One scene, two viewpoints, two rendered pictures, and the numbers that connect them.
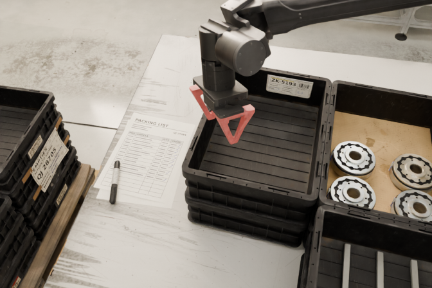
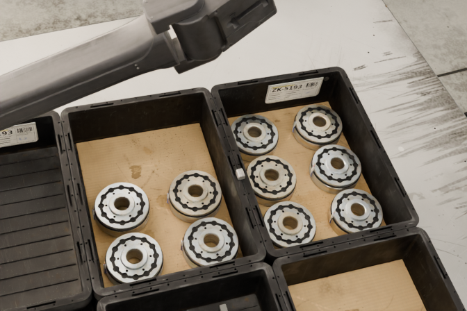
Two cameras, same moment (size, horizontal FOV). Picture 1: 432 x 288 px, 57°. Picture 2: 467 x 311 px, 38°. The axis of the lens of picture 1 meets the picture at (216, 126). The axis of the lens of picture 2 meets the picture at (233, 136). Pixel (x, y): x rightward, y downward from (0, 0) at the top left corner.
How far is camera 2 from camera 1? 35 cm
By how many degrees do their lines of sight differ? 26
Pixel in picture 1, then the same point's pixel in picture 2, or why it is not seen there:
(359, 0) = (43, 100)
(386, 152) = (158, 177)
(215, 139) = not seen: outside the picture
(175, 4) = not seen: outside the picture
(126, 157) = not seen: outside the picture
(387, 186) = (172, 224)
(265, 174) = (17, 277)
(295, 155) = (48, 232)
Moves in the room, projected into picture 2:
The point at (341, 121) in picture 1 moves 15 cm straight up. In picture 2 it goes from (91, 155) to (86, 109)
